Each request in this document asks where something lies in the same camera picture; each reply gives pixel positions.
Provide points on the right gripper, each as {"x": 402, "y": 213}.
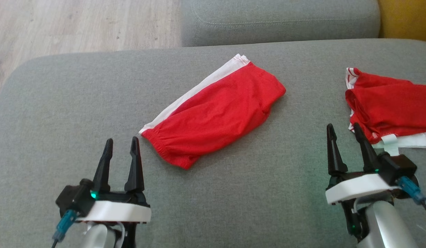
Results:
{"x": 357, "y": 187}

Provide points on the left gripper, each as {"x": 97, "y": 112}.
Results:
{"x": 120, "y": 210}

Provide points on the red basketball jersey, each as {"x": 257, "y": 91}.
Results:
{"x": 392, "y": 103}

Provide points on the red shorts with white stripe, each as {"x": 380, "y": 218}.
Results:
{"x": 216, "y": 113}

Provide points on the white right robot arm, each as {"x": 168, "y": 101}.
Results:
{"x": 388, "y": 227}

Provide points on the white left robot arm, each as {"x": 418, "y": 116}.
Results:
{"x": 99, "y": 237}

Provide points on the yellow sofa backrest cushion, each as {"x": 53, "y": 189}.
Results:
{"x": 406, "y": 17}

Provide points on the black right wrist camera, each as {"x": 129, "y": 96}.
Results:
{"x": 397, "y": 168}

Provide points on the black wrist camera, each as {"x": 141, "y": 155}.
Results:
{"x": 397, "y": 168}
{"x": 73, "y": 198}

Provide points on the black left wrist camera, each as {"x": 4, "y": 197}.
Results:
{"x": 73, "y": 198}

